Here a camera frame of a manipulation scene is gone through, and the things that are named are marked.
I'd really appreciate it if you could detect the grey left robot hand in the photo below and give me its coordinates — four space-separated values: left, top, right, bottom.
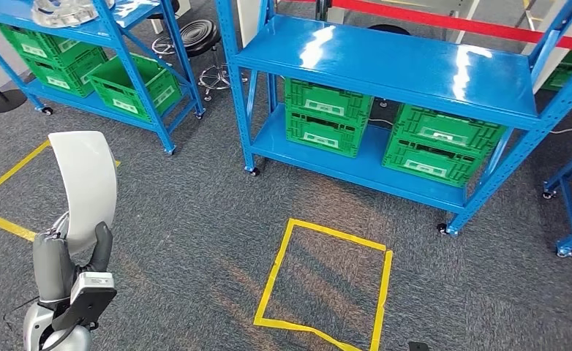
31 221 114 305

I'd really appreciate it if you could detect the white curved plastic part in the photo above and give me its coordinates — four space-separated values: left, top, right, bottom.
47 130 119 257

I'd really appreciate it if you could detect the yellow floor tape square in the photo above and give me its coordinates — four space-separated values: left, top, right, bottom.
0 139 122 244

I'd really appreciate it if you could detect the black barrier stand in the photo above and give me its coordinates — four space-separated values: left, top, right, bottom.
0 64 29 116

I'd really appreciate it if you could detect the silver wheel hubcap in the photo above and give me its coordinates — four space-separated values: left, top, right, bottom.
30 0 117 29

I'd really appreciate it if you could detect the red barrier belt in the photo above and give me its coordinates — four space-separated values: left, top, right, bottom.
331 0 572 54

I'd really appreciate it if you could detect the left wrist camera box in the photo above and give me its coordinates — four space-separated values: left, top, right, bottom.
51 271 118 333

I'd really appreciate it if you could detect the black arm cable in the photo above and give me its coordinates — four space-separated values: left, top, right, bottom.
41 320 81 351

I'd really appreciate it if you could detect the black barrier post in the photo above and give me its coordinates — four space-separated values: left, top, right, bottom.
315 0 334 22

